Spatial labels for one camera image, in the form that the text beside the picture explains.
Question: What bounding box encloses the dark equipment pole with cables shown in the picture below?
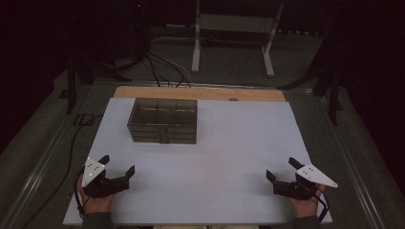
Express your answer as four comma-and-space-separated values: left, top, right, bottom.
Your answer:
104, 0, 153, 75

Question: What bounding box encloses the right hand-held gripper cable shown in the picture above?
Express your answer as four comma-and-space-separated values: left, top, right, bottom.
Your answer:
313, 187, 330, 223

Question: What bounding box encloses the white metal stand frame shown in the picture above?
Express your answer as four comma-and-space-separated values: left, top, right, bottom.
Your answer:
190, 0, 285, 78

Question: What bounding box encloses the clear plastic drawer box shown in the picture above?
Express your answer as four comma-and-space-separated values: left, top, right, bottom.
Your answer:
127, 97, 199, 145

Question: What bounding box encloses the long black floor cable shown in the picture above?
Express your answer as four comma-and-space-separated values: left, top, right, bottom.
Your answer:
18, 114, 104, 229

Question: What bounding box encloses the metal floor rail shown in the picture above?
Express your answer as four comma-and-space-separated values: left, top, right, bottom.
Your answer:
318, 94, 387, 229
0, 104, 96, 229

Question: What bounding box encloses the white floor cable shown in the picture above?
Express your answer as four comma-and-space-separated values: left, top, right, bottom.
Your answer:
152, 36, 194, 84

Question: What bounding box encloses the person's right hand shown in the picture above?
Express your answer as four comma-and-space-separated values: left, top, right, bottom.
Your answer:
288, 185, 327, 219

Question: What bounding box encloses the black looped cable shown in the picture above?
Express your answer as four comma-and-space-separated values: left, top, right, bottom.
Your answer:
144, 51, 192, 89

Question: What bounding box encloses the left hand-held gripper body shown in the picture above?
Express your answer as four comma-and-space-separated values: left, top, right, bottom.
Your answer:
80, 156, 130, 198

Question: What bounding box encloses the black tripod stand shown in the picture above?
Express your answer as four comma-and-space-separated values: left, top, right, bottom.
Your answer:
276, 18, 346, 127
58, 52, 133, 115

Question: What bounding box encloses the clear plastic drawer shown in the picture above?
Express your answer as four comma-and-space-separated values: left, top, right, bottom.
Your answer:
130, 135, 198, 145

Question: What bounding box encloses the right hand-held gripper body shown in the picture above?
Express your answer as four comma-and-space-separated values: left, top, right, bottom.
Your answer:
272, 163, 339, 201

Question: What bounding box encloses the person's left hand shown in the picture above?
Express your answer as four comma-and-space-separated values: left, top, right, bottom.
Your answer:
76, 183, 117, 215

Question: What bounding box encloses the white board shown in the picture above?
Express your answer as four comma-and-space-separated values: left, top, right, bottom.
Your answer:
62, 96, 333, 226

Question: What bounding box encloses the hand-held gripper cable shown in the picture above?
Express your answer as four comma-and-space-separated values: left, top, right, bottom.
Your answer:
313, 187, 330, 223
74, 166, 88, 219

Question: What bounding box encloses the left hand-held gripper cable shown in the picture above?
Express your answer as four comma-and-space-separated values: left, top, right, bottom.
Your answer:
74, 166, 88, 219

